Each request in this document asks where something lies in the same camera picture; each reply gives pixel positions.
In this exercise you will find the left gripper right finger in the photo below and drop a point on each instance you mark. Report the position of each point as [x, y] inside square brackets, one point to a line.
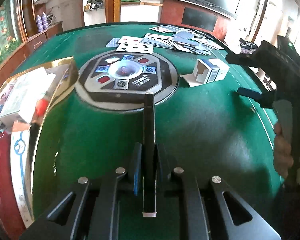
[164, 163]

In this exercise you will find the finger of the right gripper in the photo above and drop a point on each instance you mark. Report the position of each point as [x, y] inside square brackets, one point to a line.
[249, 93]
[241, 59]

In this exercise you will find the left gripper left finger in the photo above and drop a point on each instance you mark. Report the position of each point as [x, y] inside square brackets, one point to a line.
[137, 154]

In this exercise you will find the black marker pen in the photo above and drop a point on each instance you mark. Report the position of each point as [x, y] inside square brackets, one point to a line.
[149, 159]

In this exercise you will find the blue white medicine box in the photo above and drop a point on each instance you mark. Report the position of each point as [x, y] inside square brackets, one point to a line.
[206, 71]

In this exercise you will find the person right hand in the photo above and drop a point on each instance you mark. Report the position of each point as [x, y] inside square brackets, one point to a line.
[283, 160]

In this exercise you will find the clothes pile on stool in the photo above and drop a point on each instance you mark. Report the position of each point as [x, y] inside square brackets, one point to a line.
[247, 47]

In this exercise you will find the round table centre console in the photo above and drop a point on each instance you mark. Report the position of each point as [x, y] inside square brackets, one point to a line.
[115, 81]

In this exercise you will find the scattered playing card pile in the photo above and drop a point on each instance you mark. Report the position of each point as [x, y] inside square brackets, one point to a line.
[173, 38]

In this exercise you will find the white tube red cap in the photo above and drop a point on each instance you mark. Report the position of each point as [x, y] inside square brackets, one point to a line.
[42, 104]

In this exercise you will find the face-up card near console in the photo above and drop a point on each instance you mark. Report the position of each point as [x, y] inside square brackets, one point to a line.
[135, 48]

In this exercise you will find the white blue toothpaste box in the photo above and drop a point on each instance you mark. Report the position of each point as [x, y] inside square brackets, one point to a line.
[21, 170]

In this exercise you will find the white paper booklet box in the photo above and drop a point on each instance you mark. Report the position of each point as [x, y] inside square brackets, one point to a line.
[28, 89]

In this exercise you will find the gold-rimmed tray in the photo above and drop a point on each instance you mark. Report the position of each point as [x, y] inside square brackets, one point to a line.
[63, 84]

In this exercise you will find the red pouch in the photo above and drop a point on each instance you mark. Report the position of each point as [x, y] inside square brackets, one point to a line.
[10, 218]

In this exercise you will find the purple spray can right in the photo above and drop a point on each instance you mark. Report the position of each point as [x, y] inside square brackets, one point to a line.
[44, 21]

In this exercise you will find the purple spray can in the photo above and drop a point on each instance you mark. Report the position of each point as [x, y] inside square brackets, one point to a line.
[39, 23]
[44, 21]

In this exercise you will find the purple spray can left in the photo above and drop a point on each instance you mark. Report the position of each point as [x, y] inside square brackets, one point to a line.
[39, 23]

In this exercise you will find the flower mural window panel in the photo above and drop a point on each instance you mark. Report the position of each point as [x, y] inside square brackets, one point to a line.
[10, 38]

